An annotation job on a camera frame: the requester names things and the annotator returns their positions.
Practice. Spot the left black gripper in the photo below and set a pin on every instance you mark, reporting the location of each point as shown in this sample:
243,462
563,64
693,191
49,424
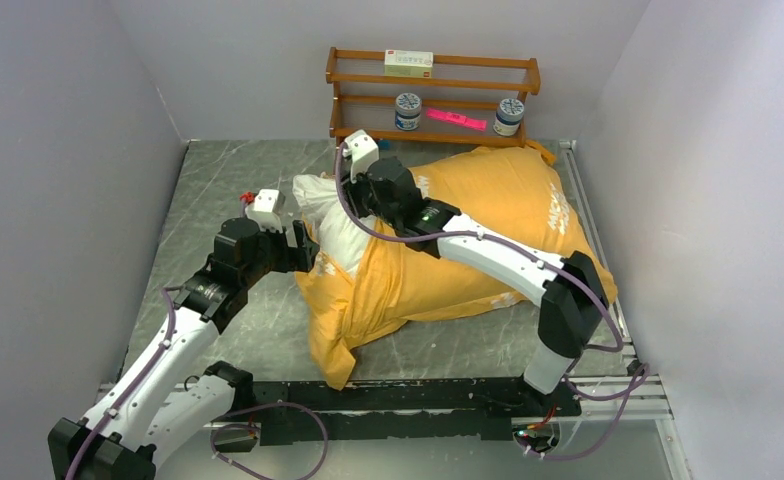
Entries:
300,258

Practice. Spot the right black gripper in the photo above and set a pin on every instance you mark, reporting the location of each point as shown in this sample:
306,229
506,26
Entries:
353,190

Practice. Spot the white pillow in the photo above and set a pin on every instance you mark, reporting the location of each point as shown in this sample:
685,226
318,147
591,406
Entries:
338,236

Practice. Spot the orange Mickey Mouse pillowcase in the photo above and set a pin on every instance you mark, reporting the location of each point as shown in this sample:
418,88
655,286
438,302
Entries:
511,191

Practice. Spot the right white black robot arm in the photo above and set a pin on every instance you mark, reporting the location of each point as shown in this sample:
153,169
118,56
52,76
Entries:
567,290

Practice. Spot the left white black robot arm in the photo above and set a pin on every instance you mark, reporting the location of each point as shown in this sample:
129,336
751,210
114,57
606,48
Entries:
138,424

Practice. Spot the left blue white jar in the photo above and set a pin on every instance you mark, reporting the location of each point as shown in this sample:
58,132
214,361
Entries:
408,107

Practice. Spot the blue white jar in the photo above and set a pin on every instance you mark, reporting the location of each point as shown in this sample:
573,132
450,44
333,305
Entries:
508,116
408,107

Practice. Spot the pink plastic strip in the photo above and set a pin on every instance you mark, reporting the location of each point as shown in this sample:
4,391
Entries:
457,119

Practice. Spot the wooden three-tier shelf rack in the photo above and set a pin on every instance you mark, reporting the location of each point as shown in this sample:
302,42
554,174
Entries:
363,97

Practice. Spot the white green cardboard box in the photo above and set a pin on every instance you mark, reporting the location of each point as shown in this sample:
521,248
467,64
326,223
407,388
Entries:
408,64

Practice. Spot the right blue white jar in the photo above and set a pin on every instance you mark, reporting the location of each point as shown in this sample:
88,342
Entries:
508,116

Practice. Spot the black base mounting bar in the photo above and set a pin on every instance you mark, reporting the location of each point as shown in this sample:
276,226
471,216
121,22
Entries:
489,408

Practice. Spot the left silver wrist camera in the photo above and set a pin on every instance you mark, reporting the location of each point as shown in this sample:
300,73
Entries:
265,208

